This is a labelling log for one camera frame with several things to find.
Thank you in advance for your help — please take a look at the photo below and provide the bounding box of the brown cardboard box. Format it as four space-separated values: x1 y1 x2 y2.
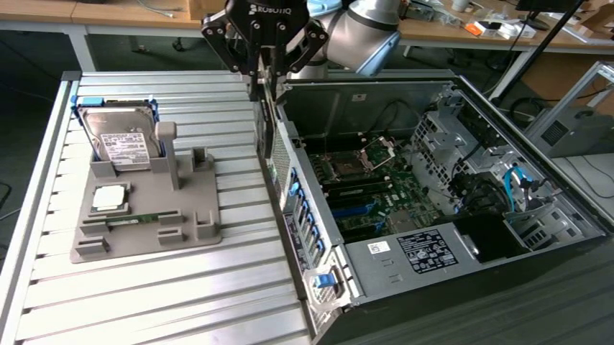
185 0 229 22

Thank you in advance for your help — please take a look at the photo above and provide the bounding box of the light blue wire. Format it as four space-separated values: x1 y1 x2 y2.
502 163 534 215

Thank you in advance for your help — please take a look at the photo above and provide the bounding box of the blue expansion slot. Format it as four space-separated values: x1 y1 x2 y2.
332 203 380 219

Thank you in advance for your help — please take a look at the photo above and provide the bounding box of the green Dell motherboard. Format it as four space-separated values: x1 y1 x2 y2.
305 143 446 245

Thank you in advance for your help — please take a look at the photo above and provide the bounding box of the wooden desk white frame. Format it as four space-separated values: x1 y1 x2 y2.
398 0 614 73
0 0 231 73

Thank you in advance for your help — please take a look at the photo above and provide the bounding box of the black fan shroud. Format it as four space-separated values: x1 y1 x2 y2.
450 213 534 266

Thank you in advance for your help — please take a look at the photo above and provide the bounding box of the aluminium profile frame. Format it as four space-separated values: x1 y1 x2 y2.
551 60 614 119

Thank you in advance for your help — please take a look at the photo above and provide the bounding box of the black stand pole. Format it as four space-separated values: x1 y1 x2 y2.
487 0 590 105

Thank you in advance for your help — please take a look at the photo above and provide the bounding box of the CPU socket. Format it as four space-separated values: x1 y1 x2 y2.
329 154 366 178

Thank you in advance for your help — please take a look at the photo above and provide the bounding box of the green RAM stick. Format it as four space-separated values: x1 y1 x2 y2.
105 212 161 226

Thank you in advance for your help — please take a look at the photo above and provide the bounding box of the black monitor stand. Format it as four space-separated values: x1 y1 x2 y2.
515 0 552 30

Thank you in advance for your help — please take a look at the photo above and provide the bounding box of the silver CPU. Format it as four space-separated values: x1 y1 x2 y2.
91 185 128 212

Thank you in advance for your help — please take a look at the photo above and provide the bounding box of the metal disk bay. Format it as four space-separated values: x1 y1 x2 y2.
503 201 584 252

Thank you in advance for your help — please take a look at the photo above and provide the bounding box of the grey computer box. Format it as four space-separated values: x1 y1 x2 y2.
522 106 614 159

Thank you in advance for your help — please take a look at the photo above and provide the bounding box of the silver chipset heatsink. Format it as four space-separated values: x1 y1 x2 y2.
391 211 419 233

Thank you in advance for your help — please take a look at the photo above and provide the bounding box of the grey parts rack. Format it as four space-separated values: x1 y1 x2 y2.
69 120 227 265

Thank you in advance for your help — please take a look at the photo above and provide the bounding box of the grey power supply with label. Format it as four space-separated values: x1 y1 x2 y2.
335 221 480 307

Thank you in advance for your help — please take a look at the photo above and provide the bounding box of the orange and white box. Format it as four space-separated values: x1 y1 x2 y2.
467 20 503 37

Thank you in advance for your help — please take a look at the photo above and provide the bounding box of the silver hard disk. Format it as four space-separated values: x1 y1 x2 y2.
79 105 160 173

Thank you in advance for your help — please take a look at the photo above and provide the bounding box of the open black PC case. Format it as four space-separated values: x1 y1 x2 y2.
252 70 614 345

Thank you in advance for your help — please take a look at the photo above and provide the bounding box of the blue disk caddy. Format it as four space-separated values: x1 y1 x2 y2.
69 94 161 163

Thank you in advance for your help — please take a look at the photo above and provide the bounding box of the metal socket cover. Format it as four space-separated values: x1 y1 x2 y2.
356 135 400 170

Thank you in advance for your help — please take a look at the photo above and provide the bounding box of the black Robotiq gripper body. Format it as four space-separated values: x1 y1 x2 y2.
224 0 311 50

